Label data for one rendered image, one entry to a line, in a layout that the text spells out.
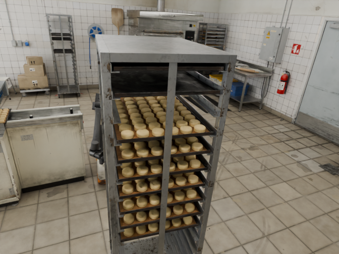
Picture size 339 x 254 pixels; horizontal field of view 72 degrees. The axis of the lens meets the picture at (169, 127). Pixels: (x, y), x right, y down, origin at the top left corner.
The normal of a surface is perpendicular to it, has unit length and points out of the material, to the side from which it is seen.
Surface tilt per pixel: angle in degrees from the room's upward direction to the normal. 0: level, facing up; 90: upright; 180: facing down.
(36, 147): 90
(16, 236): 0
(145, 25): 90
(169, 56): 90
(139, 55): 90
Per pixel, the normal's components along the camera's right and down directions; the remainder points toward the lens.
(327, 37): -0.92, 0.11
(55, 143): 0.42, 0.41
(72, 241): 0.06, -0.90
